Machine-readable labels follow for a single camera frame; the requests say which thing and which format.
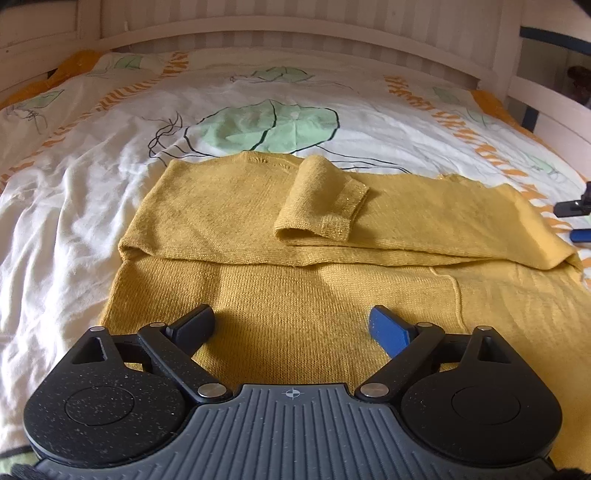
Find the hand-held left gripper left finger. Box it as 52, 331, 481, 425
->
69, 304, 234, 402

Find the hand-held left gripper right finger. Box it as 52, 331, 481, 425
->
355, 305, 514, 400

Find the yellow knit sweater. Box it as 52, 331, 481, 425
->
99, 154, 591, 387

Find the dark patterned cloth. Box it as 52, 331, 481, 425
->
567, 65, 591, 101

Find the white leaf-print duvet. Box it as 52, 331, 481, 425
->
0, 48, 591, 464

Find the white wooden bed frame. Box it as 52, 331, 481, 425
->
0, 0, 591, 155

